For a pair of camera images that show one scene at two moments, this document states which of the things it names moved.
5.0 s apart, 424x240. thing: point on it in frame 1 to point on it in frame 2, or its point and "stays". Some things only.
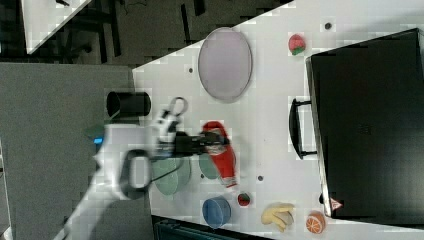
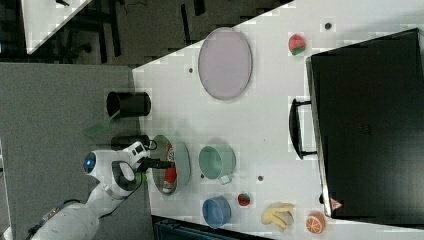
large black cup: (128, 104) stays
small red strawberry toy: (243, 199) stays
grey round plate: (225, 63) stays
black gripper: (192, 145) to (147, 162)
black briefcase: (365, 123) stays
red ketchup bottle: (223, 156) to (170, 174)
